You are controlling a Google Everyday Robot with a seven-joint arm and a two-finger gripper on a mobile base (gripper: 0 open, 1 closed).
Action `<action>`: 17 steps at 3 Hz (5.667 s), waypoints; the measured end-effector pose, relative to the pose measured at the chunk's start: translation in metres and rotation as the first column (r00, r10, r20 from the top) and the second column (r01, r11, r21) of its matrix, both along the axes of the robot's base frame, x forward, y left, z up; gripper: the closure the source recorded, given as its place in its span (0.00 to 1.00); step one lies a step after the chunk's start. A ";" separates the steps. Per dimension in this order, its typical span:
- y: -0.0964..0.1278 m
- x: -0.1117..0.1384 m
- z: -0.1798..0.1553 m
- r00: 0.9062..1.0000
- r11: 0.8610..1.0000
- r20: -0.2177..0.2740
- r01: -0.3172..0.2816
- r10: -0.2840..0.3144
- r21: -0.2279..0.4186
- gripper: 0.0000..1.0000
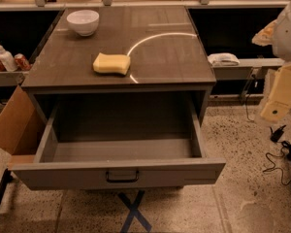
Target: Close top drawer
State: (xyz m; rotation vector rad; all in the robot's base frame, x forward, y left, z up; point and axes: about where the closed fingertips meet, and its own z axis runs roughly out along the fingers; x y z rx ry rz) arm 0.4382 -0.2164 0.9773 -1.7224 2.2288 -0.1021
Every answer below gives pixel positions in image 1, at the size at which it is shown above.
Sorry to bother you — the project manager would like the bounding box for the grey cabinet with dark top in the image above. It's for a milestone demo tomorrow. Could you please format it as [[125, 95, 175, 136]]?
[[22, 6, 215, 124]]

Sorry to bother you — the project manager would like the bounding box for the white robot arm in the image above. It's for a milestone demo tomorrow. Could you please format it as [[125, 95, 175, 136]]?
[[252, 1, 291, 123]]

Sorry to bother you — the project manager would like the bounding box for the grey top drawer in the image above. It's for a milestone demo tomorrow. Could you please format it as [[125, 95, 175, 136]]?
[[12, 92, 225, 189]]

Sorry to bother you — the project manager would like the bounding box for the folded white cloth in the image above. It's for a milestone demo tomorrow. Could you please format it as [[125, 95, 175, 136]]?
[[208, 52, 240, 66]]

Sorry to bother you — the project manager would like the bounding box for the red soda can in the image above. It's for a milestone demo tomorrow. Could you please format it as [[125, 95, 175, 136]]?
[[15, 53, 31, 71]]

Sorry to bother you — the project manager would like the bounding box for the brown cardboard box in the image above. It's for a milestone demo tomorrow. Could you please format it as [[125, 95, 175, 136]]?
[[0, 84, 47, 171]]

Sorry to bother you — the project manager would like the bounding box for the white ceramic bowl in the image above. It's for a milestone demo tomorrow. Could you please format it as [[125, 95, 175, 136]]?
[[67, 10, 100, 36]]

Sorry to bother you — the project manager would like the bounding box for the yellow sponge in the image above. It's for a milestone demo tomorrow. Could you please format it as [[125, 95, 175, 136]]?
[[93, 53, 131, 75]]

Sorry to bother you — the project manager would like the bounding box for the grey shelf rail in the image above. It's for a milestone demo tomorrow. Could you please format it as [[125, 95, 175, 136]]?
[[213, 58, 284, 81], [0, 71, 28, 87]]

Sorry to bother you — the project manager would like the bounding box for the grey right shelf rail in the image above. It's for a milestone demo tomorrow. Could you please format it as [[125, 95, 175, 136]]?
[[213, 58, 284, 81]]

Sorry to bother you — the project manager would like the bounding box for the grey left shelf rail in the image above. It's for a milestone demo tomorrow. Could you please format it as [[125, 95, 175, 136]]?
[[0, 71, 28, 87]]

